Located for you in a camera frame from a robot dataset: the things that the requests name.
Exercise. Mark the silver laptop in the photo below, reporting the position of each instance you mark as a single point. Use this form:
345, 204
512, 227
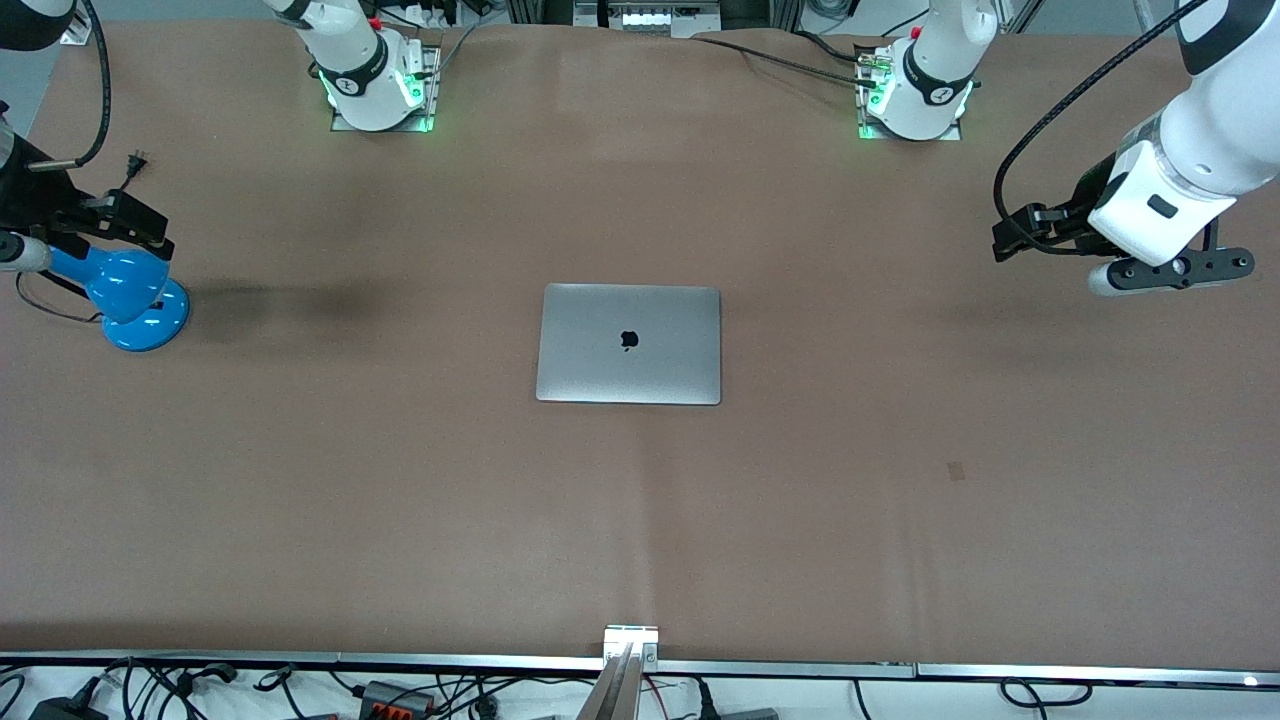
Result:
629, 345

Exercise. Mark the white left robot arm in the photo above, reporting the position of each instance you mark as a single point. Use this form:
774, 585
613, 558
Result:
1225, 120

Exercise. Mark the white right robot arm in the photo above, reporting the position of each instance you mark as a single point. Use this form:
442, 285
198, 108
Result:
355, 70

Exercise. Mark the blue desk lamp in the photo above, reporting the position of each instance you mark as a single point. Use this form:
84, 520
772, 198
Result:
135, 300

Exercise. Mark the brown table cover sheet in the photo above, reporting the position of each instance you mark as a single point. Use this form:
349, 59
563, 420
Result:
900, 550

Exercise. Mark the black power adapter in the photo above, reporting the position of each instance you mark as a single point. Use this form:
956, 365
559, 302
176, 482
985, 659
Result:
65, 710

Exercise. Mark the white electrical box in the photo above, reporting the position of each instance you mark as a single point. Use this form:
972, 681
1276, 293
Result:
650, 15

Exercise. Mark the black red connector block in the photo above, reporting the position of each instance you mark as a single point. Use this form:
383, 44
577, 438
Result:
395, 697

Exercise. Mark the grey box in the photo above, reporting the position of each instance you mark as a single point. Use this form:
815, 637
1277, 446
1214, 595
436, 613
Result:
748, 714

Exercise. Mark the black plug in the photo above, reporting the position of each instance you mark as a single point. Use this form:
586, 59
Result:
706, 700

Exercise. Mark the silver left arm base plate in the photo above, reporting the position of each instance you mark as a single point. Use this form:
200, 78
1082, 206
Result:
950, 128

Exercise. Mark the aluminium corner post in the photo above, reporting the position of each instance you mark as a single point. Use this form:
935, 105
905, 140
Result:
78, 32

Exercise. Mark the silver table edge rail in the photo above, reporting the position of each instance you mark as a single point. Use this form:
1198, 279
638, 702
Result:
1000, 671

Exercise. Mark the aluminium camera mast profile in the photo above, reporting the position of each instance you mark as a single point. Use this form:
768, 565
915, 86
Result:
622, 675

